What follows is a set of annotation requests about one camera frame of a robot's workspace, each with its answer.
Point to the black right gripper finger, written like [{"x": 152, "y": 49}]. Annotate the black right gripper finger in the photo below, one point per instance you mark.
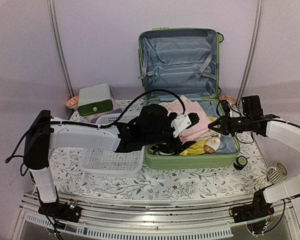
[
  {"x": 223, "y": 125},
  {"x": 224, "y": 105}
]

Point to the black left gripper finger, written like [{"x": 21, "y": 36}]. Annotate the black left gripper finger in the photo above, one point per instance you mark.
[
  {"x": 168, "y": 149},
  {"x": 183, "y": 122}
]

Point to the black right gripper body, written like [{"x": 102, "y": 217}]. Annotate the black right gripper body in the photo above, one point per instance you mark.
[{"x": 244, "y": 125}]

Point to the white perforated plastic basket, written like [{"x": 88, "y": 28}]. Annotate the white perforated plastic basket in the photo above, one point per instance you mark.
[{"x": 102, "y": 162}]

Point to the white ribbed round object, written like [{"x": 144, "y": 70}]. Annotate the white ribbed round object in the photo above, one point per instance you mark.
[{"x": 276, "y": 173}]

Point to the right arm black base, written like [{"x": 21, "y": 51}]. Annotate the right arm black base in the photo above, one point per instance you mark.
[{"x": 259, "y": 208}]

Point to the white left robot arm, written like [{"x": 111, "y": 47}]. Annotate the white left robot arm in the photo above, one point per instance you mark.
[{"x": 47, "y": 132}]

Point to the cream round bottle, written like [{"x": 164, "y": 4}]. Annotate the cream round bottle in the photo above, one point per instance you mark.
[{"x": 212, "y": 145}]

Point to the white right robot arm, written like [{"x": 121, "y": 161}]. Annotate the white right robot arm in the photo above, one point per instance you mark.
[{"x": 280, "y": 136}]

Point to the white green drawer box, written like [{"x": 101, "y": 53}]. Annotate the white green drawer box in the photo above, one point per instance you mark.
[{"x": 94, "y": 100}]

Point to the green hard-shell suitcase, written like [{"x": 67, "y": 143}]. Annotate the green hard-shell suitcase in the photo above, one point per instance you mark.
[{"x": 186, "y": 61}]

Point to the yellow garment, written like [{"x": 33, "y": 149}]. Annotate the yellow garment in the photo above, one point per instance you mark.
[{"x": 195, "y": 149}]

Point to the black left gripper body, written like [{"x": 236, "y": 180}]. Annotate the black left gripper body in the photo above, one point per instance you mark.
[{"x": 154, "y": 138}]

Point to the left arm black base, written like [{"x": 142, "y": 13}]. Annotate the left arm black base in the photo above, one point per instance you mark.
[{"x": 68, "y": 211}]

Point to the pink folded cloth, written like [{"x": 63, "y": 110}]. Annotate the pink folded cloth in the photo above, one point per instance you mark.
[{"x": 198, "y": 132}]

